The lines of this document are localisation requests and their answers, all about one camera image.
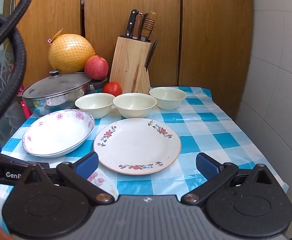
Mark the pomelo in yellow net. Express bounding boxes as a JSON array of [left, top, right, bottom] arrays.
[[47, 28, 96, 74]]

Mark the black handled knife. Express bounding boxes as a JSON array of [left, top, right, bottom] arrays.
[[125, 9, 139, 39]]

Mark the red apple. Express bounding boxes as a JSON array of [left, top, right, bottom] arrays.
[[84, 55, 109, 81]]

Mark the brown handled knife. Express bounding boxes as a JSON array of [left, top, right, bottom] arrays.
[[132, 13, 145, 40]]

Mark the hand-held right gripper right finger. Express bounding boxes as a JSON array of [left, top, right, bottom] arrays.
[[180, 152, 280, 204]]

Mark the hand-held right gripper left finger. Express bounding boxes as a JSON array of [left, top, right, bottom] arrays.
[[15, 152, 115, 204]]

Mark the deep plate with pink flowers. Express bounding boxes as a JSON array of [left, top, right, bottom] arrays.
[[22, 109, 96, 158]]

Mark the plate with floral rim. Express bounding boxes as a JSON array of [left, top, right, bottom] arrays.
[[93, 118, 182, 176]]

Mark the white plate with pink flowers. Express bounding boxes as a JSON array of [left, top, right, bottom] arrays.
[[86, 167, 119, 198]]

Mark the red tomato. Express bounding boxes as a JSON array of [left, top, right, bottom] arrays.
[[102, 81, 123, 97]]

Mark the steel pan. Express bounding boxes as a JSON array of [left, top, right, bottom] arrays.
[[21, 76, 108, 117]]

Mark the black braided cable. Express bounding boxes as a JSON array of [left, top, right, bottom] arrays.
[[0, 0, 38, 130]]

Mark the wooden knife block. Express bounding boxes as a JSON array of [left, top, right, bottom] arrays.
[[109, 36, 152, 95]]

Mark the glass pan lid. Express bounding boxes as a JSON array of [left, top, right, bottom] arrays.
[[22, 69, 93, 100]]

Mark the blue white checkered tablecloth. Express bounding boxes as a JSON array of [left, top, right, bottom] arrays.
[[0, 86, 290, 232]]

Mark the red plastic object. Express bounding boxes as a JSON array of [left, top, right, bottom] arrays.
[[17, 84, 33, 119]]

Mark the ribbed wooden handled knife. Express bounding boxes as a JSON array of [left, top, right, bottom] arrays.
[[140, 12, 157, 43]]

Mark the cream bowl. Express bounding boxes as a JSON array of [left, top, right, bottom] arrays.
[[149, 87, 187, 110], [75, 93, 115, 119], [113, 93, 158, 119]]

